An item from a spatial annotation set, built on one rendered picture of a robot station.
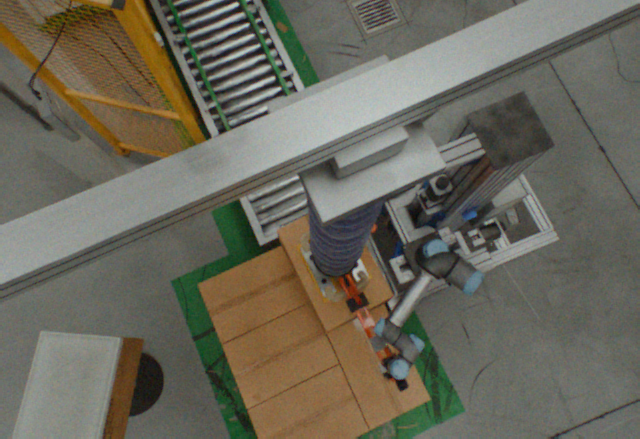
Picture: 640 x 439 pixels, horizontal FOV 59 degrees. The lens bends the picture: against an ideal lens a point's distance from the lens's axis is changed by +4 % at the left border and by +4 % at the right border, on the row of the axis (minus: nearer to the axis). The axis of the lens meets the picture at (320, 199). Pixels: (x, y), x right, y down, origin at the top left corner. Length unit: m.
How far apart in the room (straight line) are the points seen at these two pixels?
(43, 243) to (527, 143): 1.72
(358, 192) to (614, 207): 3.60
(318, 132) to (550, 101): 3.82
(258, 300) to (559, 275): 2.16
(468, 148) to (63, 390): 2.29
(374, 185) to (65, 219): 0.60
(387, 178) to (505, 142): 1.09
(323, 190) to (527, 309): 3.22
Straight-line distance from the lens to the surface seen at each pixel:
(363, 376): 3.48
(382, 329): 2.49
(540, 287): 4.32
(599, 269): 4.50
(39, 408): 3.31
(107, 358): 3.19
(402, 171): 1.21
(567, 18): 1.24
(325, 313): 2.95
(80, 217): 1.08
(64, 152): 3.14
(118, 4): 2.44
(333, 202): 1.18
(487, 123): 2.24
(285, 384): 3.48
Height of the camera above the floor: 4.01
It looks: 75 degrees down
